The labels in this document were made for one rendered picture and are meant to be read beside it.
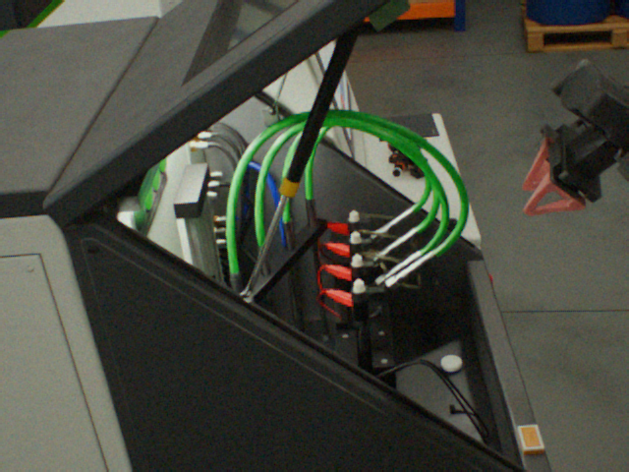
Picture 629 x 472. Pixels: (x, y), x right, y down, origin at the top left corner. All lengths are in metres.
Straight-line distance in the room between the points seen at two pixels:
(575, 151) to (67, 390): 0.71
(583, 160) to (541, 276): 2.35
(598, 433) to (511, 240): 1.19
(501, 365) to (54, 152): 0.82
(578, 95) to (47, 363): 0.72
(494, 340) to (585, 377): 1.46
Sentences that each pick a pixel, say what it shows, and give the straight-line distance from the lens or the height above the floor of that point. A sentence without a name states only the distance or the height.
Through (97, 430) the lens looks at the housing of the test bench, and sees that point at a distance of 1.13.
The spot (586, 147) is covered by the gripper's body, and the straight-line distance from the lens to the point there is 1.10.
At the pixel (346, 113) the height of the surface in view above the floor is 1.42.
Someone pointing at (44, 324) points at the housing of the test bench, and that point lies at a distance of 1.04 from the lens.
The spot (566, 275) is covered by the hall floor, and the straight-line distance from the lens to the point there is 3.45.
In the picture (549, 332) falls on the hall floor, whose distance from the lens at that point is 3.13.
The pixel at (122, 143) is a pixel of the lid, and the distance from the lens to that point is 0.89.
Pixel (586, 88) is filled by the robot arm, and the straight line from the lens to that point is 1.03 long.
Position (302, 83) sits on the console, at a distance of 1.59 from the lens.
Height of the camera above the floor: 1.87
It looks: 30 degrees down
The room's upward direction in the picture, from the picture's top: 6 degrees counter-clockwise
